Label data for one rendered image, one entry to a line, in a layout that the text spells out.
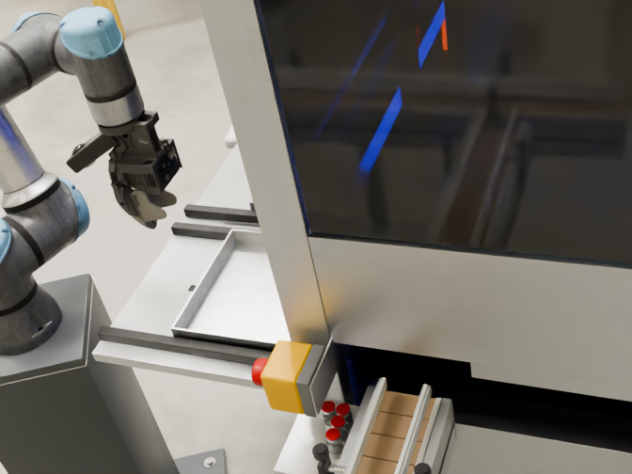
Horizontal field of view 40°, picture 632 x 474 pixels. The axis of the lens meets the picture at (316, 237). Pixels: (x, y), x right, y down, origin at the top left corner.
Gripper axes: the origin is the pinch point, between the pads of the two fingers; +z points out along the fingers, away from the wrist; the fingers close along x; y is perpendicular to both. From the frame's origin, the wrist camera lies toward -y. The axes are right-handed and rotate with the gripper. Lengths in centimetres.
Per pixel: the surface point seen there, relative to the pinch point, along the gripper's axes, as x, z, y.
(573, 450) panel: -13, 23, 67
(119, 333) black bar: -7.5, 19.6, -8.0
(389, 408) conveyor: -15.7, 16.5, 42.5
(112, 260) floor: 97, 110, -104
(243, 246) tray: 18.9, 21.4, 3.4
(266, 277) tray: 11.6, 21.4, 11.3
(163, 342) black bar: -8.0, 19.6, 0.8
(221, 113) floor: 193, 110, -104
